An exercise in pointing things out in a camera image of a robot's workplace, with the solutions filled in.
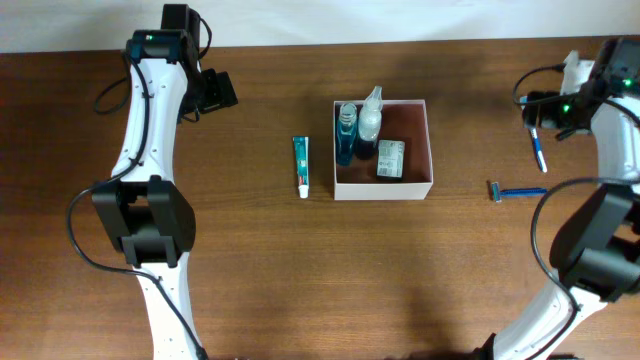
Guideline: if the green toothpaste tube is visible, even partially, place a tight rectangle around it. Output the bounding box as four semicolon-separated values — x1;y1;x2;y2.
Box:
293;136;310;199

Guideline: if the blue white toothbrush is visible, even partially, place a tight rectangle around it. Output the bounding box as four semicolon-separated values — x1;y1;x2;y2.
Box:
521;105;548;173

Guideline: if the teal mouthwash bottle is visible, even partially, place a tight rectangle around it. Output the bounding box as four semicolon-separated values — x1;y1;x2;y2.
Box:
336;103;357;166

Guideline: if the clear spray bottle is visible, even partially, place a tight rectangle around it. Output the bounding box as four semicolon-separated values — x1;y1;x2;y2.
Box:
355;86;383;160

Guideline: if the blue disposable razor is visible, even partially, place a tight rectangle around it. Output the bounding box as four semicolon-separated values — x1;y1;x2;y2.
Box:
489;182;547;203

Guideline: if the green soap box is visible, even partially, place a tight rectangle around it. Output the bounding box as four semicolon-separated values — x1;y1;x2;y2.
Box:
376;140;405;180

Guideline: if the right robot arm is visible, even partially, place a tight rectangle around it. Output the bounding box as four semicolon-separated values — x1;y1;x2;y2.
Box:
472;37;639;359

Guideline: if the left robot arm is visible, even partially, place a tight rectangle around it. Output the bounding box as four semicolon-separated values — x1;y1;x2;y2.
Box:
90;4;238;359

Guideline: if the white square cardboard box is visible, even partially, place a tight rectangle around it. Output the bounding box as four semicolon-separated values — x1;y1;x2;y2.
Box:
333;99;434;201

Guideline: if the right black cable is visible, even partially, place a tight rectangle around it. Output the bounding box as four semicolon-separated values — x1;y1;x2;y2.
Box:
511;63;640;360

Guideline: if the black cable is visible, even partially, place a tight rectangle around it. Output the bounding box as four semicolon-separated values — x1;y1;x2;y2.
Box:
65;49;209;360
511;63;640;360

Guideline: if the left black cable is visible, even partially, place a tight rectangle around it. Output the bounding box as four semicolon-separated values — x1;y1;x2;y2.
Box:
65;49;209;360

